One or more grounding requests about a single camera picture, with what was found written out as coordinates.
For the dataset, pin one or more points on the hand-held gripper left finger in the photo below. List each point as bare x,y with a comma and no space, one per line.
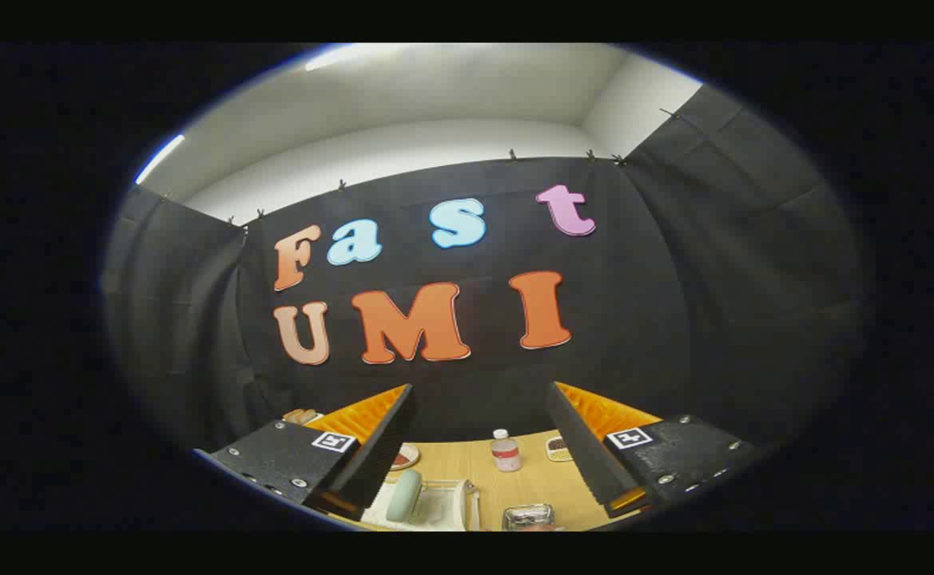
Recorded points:
379,455

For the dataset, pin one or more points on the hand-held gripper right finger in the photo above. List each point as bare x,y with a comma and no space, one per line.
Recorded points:
586,455

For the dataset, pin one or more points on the pale green plate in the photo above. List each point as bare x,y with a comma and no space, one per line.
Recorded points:
404,495

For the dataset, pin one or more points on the beige plate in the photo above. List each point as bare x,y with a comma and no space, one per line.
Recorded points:
409,451

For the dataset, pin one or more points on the white divided condiment dish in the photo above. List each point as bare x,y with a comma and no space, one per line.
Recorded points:
556,449

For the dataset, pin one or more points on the clear bottle red label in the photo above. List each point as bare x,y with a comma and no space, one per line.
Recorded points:
506,454

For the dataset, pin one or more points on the toast slice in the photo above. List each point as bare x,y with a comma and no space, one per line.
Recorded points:
299,415

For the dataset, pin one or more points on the ceiling light strip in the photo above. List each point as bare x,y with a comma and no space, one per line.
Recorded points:
159,158

